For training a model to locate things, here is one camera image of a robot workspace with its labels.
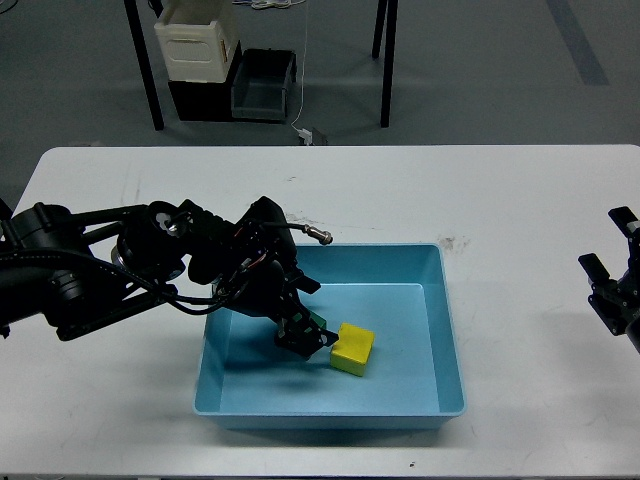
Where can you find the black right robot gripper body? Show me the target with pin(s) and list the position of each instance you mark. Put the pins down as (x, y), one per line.
(619, 312)

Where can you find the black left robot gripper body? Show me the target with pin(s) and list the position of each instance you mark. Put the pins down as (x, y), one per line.
(266, 295)

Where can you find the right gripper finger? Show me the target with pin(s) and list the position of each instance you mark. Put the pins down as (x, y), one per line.
(627, 222)
(598, 276)

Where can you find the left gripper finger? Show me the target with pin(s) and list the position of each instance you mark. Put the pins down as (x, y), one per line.
(298, 281)
(293, 335)

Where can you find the green cube block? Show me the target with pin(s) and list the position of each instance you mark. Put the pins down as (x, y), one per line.
(315, 321)

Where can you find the yellow cube block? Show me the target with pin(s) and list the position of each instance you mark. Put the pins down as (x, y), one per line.
(351, 352)

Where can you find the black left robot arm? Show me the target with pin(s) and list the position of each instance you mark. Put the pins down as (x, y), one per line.
(86, 271)

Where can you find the black box under crate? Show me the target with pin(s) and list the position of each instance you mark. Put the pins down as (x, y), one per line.
(207, 102)

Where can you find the white power adapter plug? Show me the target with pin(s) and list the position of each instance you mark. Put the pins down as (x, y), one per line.
(312, 137)

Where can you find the dark grey storage bin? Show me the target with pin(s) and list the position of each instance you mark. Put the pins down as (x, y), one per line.
(262, 85)

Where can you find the cream white plastic crate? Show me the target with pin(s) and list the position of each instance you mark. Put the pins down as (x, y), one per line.
(198, 40)

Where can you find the black right table leg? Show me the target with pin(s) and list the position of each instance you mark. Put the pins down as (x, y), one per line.
(384, 41)

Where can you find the black table leg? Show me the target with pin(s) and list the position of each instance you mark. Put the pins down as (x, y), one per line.
(137, 35)
(384, 41)

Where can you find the black left table leg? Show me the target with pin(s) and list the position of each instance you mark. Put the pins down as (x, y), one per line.
(137, 35)

